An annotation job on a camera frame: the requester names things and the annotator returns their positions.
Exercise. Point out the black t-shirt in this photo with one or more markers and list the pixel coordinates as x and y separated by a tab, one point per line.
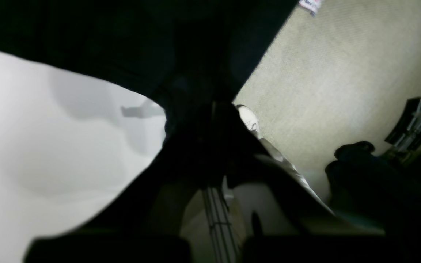
180	53

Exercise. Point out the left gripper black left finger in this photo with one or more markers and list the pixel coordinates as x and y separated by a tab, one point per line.
142	225

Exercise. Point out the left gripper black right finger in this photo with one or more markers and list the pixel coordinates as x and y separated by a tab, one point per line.
263	214

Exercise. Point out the white sneaker on floor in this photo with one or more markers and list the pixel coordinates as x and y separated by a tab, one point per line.
248	118

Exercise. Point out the dark object on floor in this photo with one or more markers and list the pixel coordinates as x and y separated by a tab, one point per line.
377	188

